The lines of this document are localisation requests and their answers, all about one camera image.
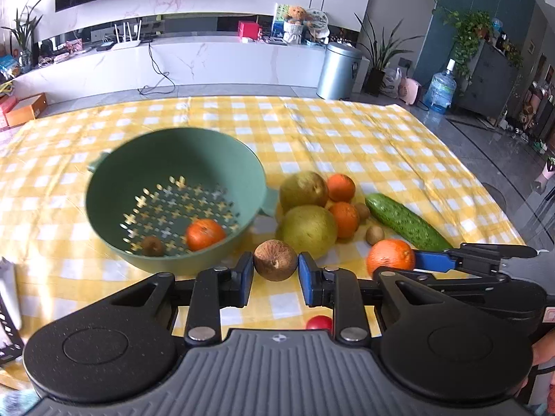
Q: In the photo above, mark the yellow checkered tablecloth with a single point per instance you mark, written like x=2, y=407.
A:
x=217, y=112

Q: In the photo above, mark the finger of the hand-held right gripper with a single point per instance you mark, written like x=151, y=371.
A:
x=468, y=281
x=433, y=261

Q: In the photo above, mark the dark grey cabinet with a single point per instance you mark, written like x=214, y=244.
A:
x=488, y=82

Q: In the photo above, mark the white and black device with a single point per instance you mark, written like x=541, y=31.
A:
x=8, y=294

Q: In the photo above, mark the white plastic bag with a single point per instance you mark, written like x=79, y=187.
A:
x=391, y=83

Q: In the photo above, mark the teddy bear in white basket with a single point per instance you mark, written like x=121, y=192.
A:
x=295, y=24

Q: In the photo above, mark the orange mandarin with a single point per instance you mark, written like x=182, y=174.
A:
x=341, y=187
x=345, y=220
x=390, y=258
x=205, y=235

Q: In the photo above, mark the pink box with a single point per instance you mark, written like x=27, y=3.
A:
x=248, y=30

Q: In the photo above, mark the pink basket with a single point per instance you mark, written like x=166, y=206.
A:
x=73, y=46

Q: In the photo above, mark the potted plant in glass vase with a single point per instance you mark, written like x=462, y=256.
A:
x=25, y=30

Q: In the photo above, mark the green colander bowl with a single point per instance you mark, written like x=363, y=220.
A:
x=182, y=156

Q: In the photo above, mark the small brown kiwi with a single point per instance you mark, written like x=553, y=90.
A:
x=374, y=235
x=361, y=211
x=152, y=247

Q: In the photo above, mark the green cucumber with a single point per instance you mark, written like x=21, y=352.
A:
x=403, y=221

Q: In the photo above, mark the green ivy plant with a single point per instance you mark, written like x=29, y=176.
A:
x=470, y=30

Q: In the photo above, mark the pink small appliance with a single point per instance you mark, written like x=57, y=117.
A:
x=410, y=91

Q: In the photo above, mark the person's right hand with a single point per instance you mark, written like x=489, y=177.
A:
x=544, y=350

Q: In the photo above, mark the long-leaf potted plant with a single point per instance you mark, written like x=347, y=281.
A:
x=377, y=78

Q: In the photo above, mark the round brown fruit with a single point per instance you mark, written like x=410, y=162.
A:
x=275, y=260

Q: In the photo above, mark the white marble tv console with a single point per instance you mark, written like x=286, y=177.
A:
x=217, y=63

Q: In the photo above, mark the orange cardboard box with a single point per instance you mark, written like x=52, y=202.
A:
x=28, y=110

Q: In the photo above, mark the red tomato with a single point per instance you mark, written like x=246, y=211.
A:
x=319, y=323

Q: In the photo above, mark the blue water bottle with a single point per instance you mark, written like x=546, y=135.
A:
x=440, y=91

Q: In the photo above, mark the decorative plate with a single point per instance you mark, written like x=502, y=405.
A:
x=319, y=21

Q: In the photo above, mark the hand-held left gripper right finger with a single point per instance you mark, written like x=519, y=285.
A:
x=305, y=281

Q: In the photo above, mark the silver trash bin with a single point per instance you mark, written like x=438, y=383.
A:
x=338, y=73

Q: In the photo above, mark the yellow-green pear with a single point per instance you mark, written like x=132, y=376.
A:
x=303, y=190
x=308, y=232

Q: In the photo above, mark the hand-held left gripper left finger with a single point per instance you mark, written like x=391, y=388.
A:
x=247, y=278

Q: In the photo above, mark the white router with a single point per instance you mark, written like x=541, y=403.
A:
x=126, y=44

